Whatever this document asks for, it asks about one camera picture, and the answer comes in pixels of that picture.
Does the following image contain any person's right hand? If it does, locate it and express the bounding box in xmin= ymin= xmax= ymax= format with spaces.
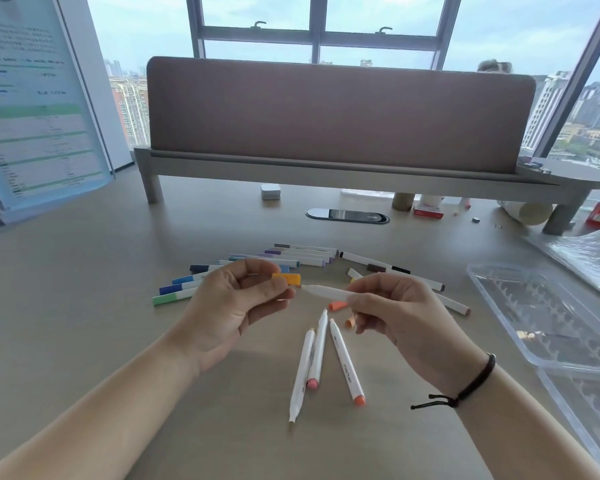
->
xmin=347 ymin=272 xmax=491 ymax=396

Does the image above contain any person's left hand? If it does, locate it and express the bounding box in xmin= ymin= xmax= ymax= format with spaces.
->
xmin=177 ymin=259 xmax=297 ymax=377

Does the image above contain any white marker pen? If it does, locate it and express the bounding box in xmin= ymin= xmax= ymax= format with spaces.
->
xmin=301 ymin=284 xmax=362 ymax=301

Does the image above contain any person's left forearm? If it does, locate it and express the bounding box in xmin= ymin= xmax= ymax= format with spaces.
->
xmin=0 ymin=336 xmax=202 ymax=480

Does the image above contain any person's right forearm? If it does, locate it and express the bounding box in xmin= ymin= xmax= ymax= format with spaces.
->
xmin=429 ymin=354 xmax=600 ymax=480

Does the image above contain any row of blue purple markers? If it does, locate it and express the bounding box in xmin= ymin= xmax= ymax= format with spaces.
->
xmin=152 ymin=243 xmax=340 ymax=307

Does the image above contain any black capped white marker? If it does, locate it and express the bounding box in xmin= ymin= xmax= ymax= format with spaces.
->
xmin=339 ymin=252 xmax=412 ymax=275

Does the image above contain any dark brown capped marker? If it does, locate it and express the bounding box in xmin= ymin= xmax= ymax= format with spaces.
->
xmin=367 ymin=264 xmax=447 ymax=292

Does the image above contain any coral capped white marker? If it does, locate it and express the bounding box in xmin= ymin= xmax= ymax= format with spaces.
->
xmin=328 ymin=319 xmax=367 ymax=408

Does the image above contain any pink capped white marker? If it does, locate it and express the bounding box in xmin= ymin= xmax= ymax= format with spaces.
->
xmin=306 ymin=309 xmax=329 ymax=393

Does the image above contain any light brown capped marker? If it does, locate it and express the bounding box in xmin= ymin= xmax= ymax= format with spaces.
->
xmin=432 ymin=293 xmax=472 ymax=317

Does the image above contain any white marker without cap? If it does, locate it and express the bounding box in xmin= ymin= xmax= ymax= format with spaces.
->
xmin=288 ymin=329 xmax=316 ymax=425

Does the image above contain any grey desk shelf riser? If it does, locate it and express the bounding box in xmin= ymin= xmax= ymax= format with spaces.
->
xmin=133 ymin=147 xmax=600 ymax=236

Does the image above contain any clear plastic marker tray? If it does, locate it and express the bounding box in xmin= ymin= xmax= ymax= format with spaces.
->
xmin=466 ymin=262 xmax=600 ymax=371

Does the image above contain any white paper roll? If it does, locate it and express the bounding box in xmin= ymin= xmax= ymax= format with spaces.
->
xmin=496 ymin=199 xmax=554 ymax=227

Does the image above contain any pink grey desk divider panel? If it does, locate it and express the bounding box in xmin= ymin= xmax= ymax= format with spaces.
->
xmin=146 ymin=56 xmax=537 ymax=174

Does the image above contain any clear plastic bag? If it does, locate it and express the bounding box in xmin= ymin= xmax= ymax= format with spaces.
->
xmin=524 ymin=224 xmax=600 ymax=301

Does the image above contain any clear plastic tray lid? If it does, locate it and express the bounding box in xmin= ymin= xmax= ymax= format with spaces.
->
xmin=534 ymin=364 xmax=600 ymax=478

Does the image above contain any standing printed info board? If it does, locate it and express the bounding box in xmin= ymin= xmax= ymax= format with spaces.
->
xmin=0 ymin=0 xmax=116 ymax=226

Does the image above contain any black oval cable grommet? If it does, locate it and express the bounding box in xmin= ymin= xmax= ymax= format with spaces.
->
xmin=305 ymin=208 xmax=390 ymax=225

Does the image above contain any black cord bracelet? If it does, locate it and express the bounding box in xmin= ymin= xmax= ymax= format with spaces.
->
xmin=410 ymin=353 xmax=497 ymax=411

